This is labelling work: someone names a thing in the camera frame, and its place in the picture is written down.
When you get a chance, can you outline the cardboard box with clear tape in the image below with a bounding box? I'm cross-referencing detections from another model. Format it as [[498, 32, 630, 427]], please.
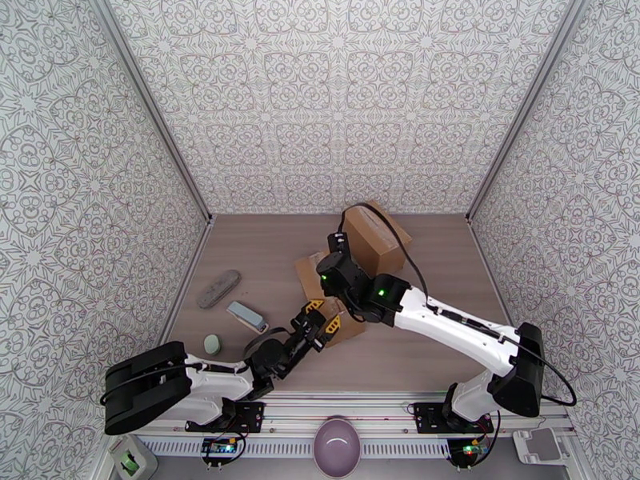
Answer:
[[294, 250, 367, 350]]

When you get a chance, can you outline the cardboard box with torn tape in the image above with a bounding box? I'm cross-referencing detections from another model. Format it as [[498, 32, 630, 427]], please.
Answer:
[[342, 199, 414, 278]]

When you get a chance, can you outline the grey-blue rectangular block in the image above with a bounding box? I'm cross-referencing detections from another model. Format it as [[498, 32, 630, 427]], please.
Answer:
[[226, 301, 270, 336]]

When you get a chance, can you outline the grey oblong stone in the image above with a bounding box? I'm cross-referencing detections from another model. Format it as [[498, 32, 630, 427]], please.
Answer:
[[196, 269, 242, 310]]

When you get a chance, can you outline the purple bowl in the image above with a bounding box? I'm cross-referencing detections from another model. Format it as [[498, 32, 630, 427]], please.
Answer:
[[313, 415, 362, 480]]

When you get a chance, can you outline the white device with green part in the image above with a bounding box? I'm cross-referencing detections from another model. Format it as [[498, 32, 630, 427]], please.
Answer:
[[107, 434, 158, 480]]

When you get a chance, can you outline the white tablet stand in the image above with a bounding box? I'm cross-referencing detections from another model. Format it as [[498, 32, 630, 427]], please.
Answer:
[[512, 427, 569, 465]]

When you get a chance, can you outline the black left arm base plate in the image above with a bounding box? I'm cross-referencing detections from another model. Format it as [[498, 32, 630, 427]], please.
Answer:
[[186, 401, 266, 434]]

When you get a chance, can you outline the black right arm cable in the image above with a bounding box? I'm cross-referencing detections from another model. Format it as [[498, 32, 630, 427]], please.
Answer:
[[339, 203, 578, 408]]

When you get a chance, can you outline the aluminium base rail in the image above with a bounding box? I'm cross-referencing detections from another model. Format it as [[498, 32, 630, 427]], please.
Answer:
[[107, 390, 574, 437]]

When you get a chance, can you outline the white slotted cable duct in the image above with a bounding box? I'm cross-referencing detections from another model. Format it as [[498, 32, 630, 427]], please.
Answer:
[[137, 437, 454, 458]]

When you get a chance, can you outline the circuit board with wires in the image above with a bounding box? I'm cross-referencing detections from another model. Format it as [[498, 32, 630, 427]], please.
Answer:
[[199, 435, 247, 466], [447, 435, 496, 467]]

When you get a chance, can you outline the aluminium table edge rail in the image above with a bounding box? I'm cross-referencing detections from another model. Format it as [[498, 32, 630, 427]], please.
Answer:
[[467, 217, 543, 397], [154, 215, 216, 354]]

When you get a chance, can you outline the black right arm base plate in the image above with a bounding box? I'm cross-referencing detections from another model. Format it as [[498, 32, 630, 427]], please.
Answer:
[[414, 401, 494, 434]]

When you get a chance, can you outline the aluminium corner post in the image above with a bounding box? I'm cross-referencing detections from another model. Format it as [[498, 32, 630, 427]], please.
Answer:
[[466, 0, 589, 224], [85, 0, 215, 225]]

